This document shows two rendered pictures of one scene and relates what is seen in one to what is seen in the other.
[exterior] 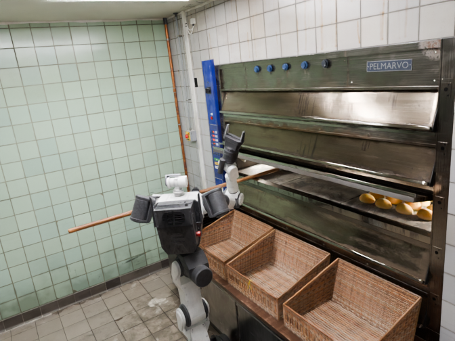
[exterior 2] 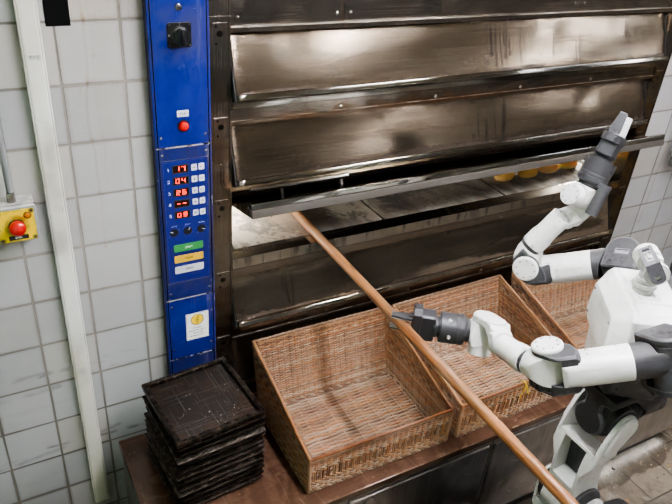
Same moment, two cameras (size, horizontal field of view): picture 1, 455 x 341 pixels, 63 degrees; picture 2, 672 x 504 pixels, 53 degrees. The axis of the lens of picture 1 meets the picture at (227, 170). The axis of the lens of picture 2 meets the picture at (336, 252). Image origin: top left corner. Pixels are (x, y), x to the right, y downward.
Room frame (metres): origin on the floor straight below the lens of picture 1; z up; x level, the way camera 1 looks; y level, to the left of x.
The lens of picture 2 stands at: (2.83, 1.80, 2.34)
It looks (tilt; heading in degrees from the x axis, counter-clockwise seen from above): 31 degrees down; 270
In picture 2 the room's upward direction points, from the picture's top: 5 degrees clockwise
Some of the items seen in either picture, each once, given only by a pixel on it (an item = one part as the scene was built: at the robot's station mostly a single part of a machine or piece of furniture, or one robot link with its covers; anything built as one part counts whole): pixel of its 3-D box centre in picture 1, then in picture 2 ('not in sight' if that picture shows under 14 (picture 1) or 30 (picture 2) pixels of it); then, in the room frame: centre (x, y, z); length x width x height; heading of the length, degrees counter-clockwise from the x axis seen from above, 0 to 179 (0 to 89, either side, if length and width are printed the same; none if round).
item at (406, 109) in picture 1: (296, 104); (486, 48); (2.40, -0.49, 1.80); 1.79 x 0.11 x 0.19; 31
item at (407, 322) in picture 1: (348, 312); (590, 312); (1.73, -0.58, 0.72); 0.56 x 0.49 x 0.28; 31
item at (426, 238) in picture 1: (304, 196); (450, 214); (2.41, -0.51, 1.16); 1.80 x 0.06 x 0.04; 31
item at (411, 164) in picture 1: (298, 144); (472, 122); (2.40, -0.49, 1.54); 1.79 x 0.11 x 0.19; 31
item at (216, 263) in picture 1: (230, 241); (350, 390); (2.74, 0.03, 0.72); 0.56 x 0.49 x 0.28; 31
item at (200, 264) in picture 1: (192, 263); (623, 397); (1.94, 0.26, 1.00); 0.28 x 0.13 x 0.18; 31
